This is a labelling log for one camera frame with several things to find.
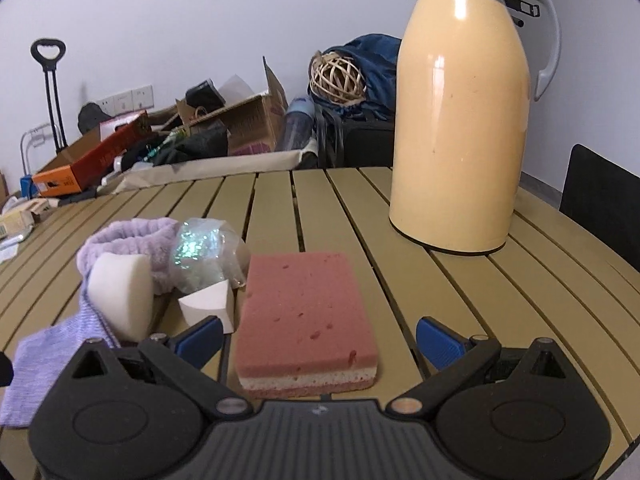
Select small tan box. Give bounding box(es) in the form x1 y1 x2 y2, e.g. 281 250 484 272
0 208 35 239

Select black trolley handle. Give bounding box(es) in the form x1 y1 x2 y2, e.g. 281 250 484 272
30 37 68 153

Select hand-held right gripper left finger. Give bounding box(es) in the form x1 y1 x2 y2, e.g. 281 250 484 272
70 316 253 420

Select pink sponge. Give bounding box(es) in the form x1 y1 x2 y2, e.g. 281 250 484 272
234 252 380 400

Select wicker ball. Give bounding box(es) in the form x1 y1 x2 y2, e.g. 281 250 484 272
310 56 368 106

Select clear water bottle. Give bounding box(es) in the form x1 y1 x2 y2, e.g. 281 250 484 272
277 97 316 153

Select white wall sockets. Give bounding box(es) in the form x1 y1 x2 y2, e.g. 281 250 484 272
97 85 153 113

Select purple knit towel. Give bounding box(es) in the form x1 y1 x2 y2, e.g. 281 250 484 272
0 290 123 428

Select white half-round sponge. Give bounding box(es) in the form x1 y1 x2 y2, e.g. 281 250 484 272
87 252 155 343

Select white wedge sponge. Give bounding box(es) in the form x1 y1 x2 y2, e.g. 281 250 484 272
178 281 236 335

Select orange and red box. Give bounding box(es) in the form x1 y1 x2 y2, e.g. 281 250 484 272
32 110 151 198

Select tan folding table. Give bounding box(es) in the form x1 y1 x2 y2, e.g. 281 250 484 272
0 165 640 480

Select open cardboard box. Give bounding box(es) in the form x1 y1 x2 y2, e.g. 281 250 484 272
175 57 288 158

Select blue cloth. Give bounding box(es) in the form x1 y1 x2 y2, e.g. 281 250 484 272
320 34 401 121

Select black bag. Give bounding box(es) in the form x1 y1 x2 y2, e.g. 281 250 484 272
315 110 396 168

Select black folding chair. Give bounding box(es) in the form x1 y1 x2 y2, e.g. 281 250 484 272
559 144 640 248

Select teal iridescent plastic pouch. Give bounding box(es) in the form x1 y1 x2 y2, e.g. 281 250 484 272
167 217 251 293

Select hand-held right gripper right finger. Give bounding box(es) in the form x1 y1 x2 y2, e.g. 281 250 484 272
387 316 568 420

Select yellow thermos jug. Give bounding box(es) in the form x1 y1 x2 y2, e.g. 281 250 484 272
389 0 561 257

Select black cap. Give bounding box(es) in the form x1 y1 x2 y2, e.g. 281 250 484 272
77 102 113 133

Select black cloth pile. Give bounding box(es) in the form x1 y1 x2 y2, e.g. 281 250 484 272
122 120 228 168

